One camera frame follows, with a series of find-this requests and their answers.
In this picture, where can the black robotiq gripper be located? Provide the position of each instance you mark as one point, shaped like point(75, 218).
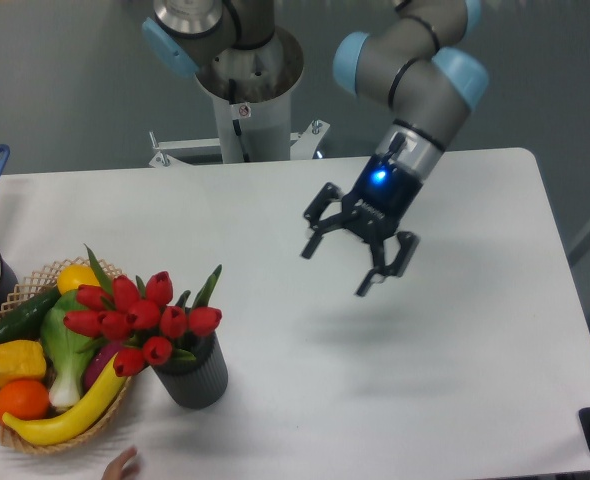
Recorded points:
point(372, 210)

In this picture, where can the red tulip bouquet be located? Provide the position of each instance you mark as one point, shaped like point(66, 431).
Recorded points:
point(153, 328)

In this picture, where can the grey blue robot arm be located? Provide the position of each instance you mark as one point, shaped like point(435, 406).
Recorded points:
point(414, 68)

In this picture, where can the dark grey ribbed vase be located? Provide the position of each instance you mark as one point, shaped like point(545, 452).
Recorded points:
point(199, 383)

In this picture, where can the person's hand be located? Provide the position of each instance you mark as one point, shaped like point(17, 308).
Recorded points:
point(123, 466)

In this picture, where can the purple sweet potato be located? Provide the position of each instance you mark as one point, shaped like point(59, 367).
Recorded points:
point(98, 363)

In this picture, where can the yellow lemon squash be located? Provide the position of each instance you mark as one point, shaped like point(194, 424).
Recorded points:
point(75, 275)

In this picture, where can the green bok choy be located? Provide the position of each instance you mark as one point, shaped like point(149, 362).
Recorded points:
point(62, 347)

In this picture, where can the yellow banana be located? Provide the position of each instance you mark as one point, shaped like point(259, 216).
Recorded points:
point(86, 413)

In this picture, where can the green cucumber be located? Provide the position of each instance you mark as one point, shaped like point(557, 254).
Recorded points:
point(24, 321)

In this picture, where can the woven wicker basket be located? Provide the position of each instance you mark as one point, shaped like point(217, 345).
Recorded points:
point(39, 281)

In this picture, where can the orange fruit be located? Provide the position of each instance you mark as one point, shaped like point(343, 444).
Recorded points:
point(24, 399)

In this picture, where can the yellow bell pepper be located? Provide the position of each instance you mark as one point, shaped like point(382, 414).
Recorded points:
point(21, 359)

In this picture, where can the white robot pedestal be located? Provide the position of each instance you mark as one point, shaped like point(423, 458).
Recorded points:
point(251, 93)

